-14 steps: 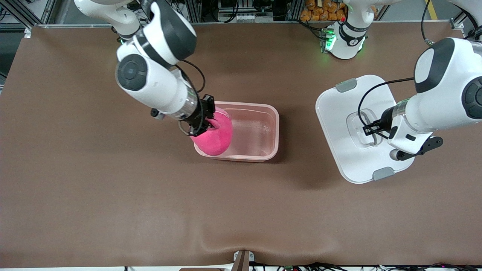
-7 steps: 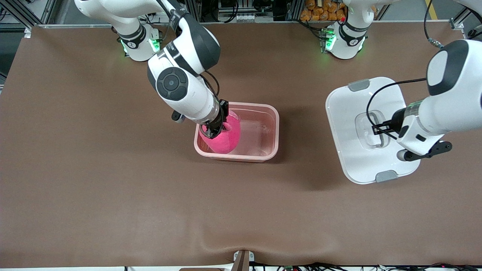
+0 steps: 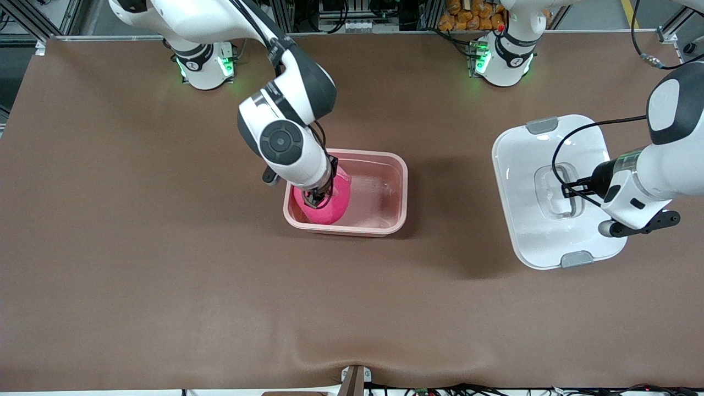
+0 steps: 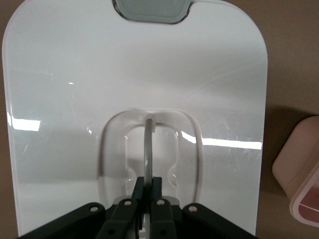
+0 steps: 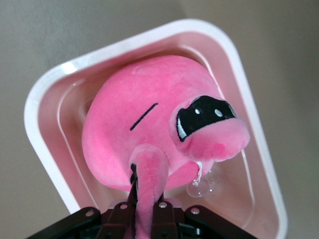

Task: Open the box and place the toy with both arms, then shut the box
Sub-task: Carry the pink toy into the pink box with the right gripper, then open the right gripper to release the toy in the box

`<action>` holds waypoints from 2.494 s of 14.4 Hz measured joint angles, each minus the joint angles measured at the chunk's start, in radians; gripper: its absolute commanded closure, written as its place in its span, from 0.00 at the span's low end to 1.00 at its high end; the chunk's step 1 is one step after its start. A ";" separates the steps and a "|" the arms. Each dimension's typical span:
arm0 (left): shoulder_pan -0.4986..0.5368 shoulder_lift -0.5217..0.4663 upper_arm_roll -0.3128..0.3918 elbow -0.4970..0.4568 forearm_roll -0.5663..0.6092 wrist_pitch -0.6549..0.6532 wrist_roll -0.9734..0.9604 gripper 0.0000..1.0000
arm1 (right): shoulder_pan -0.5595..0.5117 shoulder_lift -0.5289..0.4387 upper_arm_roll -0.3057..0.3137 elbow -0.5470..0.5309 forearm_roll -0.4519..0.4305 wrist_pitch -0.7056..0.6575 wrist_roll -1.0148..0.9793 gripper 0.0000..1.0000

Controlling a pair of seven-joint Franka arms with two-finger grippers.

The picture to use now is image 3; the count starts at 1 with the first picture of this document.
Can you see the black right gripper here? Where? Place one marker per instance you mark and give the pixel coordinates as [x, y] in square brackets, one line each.
[320, 194]

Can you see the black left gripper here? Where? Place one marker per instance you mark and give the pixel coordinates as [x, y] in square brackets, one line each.
[598, 177]

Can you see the pink plush toy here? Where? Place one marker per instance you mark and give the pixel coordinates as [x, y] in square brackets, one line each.
[330, 212]

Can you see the white box lid grey latches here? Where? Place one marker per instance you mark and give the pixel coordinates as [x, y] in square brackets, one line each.
[528, 231]

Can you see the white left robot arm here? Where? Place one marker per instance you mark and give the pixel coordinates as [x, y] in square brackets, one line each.
[671, 176]

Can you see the pink plastic storage box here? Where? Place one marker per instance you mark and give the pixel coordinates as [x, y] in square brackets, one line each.
[379, 187]

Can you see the brown table cover mat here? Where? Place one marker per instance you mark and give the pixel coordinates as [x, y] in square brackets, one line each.
[165, 247]

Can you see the grey socket strip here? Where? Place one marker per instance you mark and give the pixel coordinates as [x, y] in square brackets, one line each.
[357, 25]

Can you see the white power strip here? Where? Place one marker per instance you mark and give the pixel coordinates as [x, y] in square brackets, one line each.
[242, 22]

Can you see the orange packet pile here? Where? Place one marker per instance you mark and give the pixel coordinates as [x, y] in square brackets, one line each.
[473, 14]

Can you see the aluminium table edge rail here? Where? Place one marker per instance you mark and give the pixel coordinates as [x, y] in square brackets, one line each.
[385, 34]

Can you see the metal clamp bracket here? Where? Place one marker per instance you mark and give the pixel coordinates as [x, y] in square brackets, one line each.
[353, 379]

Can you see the aluminium corner post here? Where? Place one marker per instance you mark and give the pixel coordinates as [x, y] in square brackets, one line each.
[674, 25]

